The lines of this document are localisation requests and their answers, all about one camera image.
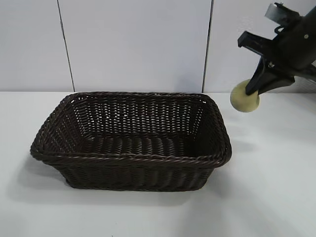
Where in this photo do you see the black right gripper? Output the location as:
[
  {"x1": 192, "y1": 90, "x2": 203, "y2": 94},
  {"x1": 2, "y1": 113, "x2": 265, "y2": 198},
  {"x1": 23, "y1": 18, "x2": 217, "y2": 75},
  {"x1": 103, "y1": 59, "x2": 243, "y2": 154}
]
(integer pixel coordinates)
[{"x1": 237, "y1": 0, "x2": 316, "y2": 96}]

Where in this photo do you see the pale yellow egg yolk pastry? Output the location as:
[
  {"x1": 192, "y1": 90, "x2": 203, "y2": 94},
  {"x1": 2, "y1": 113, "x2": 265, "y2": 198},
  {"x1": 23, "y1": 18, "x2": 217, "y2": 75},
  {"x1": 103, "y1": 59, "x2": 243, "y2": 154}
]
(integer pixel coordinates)
[{"x1": 229, "y1": 79, "x2": 260, "y2": 113}]

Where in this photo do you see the dark brown wicker basket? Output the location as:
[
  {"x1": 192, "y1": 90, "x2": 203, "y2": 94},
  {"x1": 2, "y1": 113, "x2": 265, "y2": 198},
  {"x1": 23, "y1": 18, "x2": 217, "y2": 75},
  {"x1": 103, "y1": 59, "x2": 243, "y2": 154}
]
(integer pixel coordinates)
[{"x1": 29, "y1": 91, "x2": 233, "y2": 192}]

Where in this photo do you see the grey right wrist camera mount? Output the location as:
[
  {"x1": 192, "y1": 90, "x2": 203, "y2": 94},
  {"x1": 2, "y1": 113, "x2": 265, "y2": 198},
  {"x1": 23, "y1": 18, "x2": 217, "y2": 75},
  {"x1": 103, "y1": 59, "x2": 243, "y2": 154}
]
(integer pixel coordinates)
[{"x1": 265, "y1": 2, "x2": 301, "y2": 27}]

